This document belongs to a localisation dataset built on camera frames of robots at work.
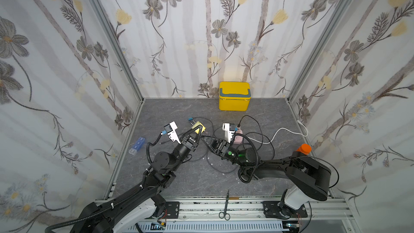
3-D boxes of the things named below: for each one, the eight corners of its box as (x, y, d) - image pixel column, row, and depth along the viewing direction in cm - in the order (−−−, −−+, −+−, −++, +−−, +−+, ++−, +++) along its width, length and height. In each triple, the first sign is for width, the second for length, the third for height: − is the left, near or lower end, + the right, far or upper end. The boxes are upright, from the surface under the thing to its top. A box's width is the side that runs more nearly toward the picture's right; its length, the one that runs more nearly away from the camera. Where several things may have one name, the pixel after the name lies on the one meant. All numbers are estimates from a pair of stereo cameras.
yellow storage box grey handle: (219, 111, 115) (220, 97, 104) (218, 95, 127) (219, 80, 115) (248, 111, 115) (252, 97, 104) (244, 95, 127) (248, 80, 115)
